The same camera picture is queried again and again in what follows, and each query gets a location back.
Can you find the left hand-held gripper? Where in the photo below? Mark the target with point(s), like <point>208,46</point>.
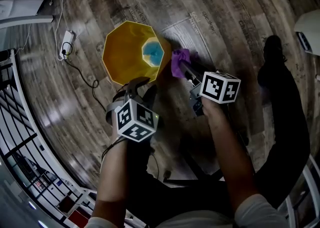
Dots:
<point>136,121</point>

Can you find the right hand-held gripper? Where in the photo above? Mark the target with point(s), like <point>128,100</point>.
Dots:
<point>220,86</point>

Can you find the purple cloth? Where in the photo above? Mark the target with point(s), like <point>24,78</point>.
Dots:
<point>180,61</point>

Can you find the yellow plastic bucket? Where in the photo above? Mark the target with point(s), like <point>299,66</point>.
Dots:
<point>122,51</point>

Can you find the person's left forearm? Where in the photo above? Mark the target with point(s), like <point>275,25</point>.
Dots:
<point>112,177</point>

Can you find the person's right forearm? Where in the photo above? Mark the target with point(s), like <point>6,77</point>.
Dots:
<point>230,151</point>

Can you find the blue crumpled wad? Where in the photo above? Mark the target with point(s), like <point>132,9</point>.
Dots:
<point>153,52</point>

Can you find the black wrist band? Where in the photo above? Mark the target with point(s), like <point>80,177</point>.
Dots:
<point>112,144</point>

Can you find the person's black right shoe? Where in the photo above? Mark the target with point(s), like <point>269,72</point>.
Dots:
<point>273,47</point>

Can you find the white power strip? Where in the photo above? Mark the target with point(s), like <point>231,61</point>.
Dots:
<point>67,44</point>

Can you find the person's right leg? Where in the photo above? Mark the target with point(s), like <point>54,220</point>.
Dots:
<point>287,121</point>

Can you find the cream pedal bin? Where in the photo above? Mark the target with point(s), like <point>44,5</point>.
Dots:
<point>308,29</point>

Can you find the black metal railing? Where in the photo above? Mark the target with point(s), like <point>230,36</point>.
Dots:
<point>25,144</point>

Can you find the dark red box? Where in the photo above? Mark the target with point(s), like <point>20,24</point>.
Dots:
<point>66,204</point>

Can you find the red board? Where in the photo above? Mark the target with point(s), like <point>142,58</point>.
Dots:
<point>77,219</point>

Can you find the person's white shirt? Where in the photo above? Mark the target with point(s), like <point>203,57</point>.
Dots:
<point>260,214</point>

